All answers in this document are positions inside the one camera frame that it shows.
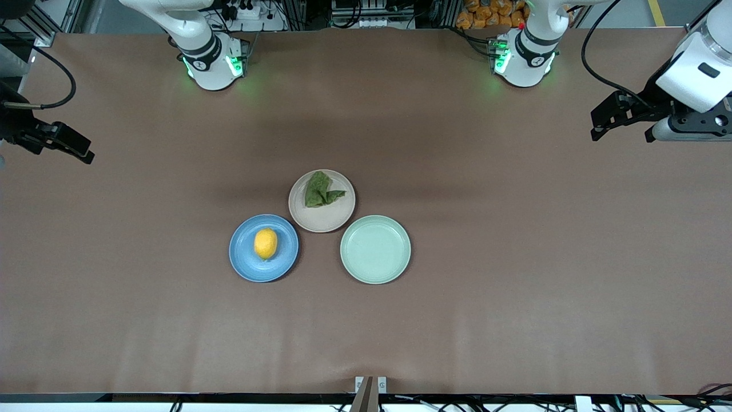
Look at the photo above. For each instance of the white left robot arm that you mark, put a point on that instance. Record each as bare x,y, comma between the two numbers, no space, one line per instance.
526,60

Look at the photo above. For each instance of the blue plate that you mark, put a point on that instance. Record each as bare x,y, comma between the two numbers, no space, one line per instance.
246,263

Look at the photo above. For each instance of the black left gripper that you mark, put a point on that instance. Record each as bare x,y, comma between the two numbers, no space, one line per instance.
650,99

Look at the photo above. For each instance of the white power strip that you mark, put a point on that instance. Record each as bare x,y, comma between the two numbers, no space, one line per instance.
266,23

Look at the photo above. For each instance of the green lettuce leaf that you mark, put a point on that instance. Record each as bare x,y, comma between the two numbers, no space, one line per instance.
319,191

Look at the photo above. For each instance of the metal table edge bracket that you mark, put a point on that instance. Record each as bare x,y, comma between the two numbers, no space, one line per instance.
361,397

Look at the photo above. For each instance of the yellow lemon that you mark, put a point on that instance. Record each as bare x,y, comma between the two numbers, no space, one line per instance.
266,244

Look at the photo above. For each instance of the aluminium frame profile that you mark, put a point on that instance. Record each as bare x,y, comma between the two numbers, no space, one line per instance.
43,41

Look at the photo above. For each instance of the beige plate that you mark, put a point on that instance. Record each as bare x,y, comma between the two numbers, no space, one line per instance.
326,220

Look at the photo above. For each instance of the light green plate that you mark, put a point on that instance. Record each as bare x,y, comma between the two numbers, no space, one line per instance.
375,249

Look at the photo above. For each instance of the white electronics box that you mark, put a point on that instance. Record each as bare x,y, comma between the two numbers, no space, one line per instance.
372,22

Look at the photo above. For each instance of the bag of orange fruits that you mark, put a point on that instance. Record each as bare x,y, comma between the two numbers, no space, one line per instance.
486,14

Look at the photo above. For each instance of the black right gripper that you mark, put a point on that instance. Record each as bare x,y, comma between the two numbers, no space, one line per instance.
17,129

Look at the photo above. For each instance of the left arm wrist camera bar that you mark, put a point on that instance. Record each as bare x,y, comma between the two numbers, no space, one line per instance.
666,133

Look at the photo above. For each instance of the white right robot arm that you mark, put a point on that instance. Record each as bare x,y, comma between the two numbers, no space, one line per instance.
211,63

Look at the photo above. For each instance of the brown table cover sheet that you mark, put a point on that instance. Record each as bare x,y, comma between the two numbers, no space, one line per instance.
514,320

